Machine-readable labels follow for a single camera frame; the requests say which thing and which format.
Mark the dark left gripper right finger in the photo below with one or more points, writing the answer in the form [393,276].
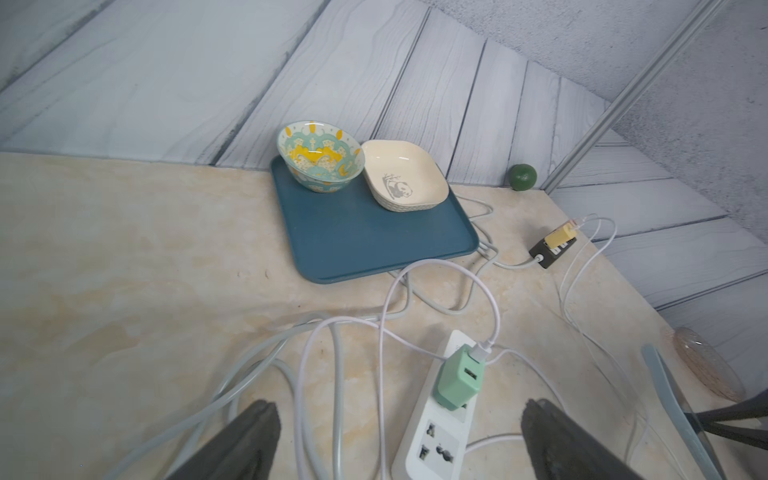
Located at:
[561,449]

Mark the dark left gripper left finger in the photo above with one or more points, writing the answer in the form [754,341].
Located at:
[244,449]

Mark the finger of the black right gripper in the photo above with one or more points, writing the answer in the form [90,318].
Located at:
[713,421]

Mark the brown glass plate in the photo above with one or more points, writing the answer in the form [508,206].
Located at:
[707,365]

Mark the green usb charger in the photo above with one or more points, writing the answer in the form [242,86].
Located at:
[460,378]

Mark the white power strip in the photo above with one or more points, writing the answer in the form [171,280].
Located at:
[435,440]

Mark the black power strip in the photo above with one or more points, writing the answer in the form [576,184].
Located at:
[546,254]

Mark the yellow usb charger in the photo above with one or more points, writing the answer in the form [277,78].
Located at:
[561,235]

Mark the dark teal tray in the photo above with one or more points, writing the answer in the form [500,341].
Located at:
[340,236]

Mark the green lime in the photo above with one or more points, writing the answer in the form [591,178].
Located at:
[522,177]

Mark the patterned teal yellow bowl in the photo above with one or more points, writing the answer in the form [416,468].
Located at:
[321,157]

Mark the cream square panda bowl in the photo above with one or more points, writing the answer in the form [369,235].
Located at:
[402,176]

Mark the aluminium frame post right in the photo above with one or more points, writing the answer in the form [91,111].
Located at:
[697,20]

